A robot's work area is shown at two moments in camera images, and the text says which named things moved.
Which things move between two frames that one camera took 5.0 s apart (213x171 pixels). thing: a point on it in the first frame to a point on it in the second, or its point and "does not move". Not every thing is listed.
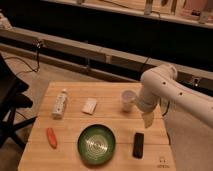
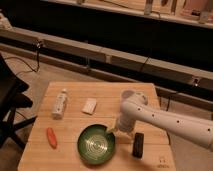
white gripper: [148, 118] to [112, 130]
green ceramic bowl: [96, 144] does not move
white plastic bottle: [59, 104] does not move
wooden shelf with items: [199, 11] does not move
